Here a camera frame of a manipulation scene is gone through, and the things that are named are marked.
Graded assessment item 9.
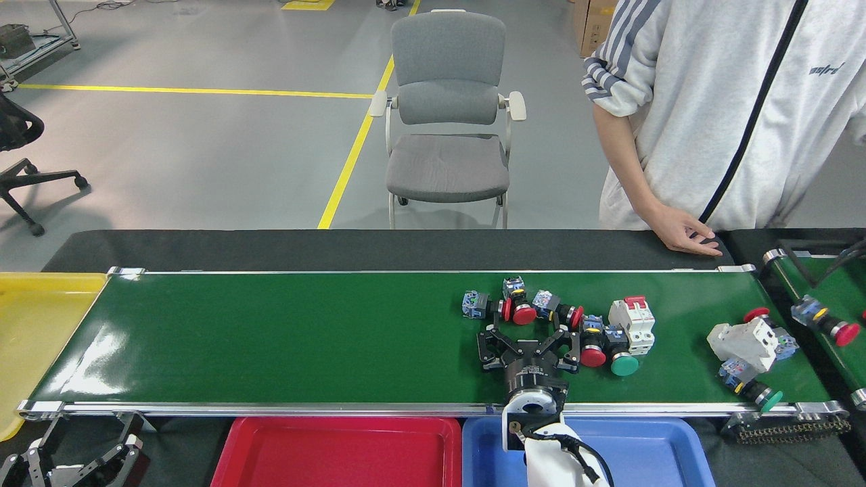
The long green conveyor belt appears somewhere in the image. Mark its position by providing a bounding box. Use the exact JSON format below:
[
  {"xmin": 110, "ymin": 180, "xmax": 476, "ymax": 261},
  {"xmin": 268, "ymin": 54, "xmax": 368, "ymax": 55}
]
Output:
[{"xmin": 17, "ymin": 265, "xmax": 851, "ymax": 420}]

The metal cart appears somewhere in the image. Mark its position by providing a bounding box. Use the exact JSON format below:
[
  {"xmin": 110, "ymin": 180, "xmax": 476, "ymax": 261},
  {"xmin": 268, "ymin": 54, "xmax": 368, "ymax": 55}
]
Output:
[{"xmin": 0, "ymin": 0, "xmax": 81, "ymax": 92}]

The grey office chair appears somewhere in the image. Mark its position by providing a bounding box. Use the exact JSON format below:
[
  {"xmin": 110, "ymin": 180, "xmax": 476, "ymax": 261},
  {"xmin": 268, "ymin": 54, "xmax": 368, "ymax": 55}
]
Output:
[{"xmin": 370, "ymin": 9, "xmax": 527, "ymax": 229}]

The blue plastic tray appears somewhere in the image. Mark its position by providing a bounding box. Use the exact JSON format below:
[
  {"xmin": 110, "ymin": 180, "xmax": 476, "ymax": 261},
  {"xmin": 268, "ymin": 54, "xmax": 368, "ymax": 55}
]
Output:
[{"xmin": 462, "ymin": 414, "xmax": 716, "ymax": 487}]

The person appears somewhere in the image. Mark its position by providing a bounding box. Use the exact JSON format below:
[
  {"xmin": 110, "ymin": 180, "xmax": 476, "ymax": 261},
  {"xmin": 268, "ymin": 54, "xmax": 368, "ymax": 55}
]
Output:
[{"xmin": 582, "ymin": 0, "xmax": 866, "ymax": 258}]

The cardboard box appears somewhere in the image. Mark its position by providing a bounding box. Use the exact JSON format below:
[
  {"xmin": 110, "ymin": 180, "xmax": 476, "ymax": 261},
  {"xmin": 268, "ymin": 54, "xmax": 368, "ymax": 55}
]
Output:
[{"xmin": 574, "ymin": 0, "xmax": 618, "ymax": 58}]

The black office chair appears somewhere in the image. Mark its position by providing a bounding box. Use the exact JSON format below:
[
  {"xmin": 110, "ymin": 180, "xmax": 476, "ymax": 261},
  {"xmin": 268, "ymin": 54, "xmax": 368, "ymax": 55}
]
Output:
[{"xmin": 0, "ymin": 91, "xmax": 89, "ymax": 236}]

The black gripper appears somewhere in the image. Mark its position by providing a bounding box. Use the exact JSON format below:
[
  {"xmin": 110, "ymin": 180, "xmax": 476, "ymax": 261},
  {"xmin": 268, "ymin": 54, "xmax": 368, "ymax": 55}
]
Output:
[{"xmin": 478, "ymin": 324, "xmax": 581, "ymax": 398}]

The black cable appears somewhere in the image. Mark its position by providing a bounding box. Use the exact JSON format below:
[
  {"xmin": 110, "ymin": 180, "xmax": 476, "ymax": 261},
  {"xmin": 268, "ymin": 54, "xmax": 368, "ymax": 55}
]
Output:
[{"xmin": 778, "ymin": 237, "xmax": 866, "ymax": 288}]

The white circuit breaker red lever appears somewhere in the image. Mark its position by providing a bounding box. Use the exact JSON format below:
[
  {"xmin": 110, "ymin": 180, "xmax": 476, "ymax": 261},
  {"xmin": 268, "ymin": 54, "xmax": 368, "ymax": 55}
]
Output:
[{"xmin": 608, "ymin": 296, "xmax": 656, "ymax": 356}]

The red plastic tray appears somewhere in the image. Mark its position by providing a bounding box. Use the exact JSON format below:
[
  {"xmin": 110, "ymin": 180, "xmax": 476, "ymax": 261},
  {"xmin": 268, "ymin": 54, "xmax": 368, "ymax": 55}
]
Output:
[{"xmin": 211, "ymin": 416, "xmax": 463, "ymax": 487}]

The black drive chain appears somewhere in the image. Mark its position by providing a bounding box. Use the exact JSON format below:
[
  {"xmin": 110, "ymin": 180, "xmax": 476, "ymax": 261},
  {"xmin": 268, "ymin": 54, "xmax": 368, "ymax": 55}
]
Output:
[{"xmin": 721, "ymin": 413, "xmax": 852, "ymax": 445}]

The yellow plastic tray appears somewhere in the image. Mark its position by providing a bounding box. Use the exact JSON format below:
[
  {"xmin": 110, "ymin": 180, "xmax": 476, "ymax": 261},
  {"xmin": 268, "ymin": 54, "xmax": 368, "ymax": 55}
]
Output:
[{"xmin": 0, "ymin": 272, "xmax": 109, "ymax": 442}]

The person's right hand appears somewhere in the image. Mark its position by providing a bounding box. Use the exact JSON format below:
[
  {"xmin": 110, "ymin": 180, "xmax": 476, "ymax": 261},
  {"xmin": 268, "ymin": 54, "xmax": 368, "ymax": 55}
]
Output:
[{"xmin": 653, "ymin": 204, "xmax": 723, "ymax": 256}]

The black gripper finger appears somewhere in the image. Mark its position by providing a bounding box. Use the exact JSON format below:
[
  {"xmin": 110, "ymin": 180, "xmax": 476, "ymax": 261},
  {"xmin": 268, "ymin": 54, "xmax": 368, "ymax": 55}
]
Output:
[
  {"xmin": 0, "ymin": 434, "xmax": 65, "ymax": 487},
  {"xmin": 81, "ymin": 414, "xmax": 151, "ymax": 487}
]

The short green conveyor belt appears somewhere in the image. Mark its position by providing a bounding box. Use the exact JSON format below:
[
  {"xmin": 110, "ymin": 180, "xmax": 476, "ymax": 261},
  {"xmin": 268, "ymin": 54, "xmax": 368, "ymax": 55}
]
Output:
[{"xmin": 763, "ymin": 247, "xmax": 866, "ymax": 411}]

